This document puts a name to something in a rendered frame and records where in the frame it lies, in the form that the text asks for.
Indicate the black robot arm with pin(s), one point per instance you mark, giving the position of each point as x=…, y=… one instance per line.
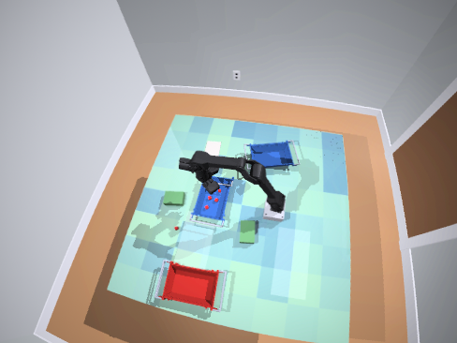
x=202, y=162

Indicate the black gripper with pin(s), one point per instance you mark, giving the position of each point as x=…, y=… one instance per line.
x=208, y=183

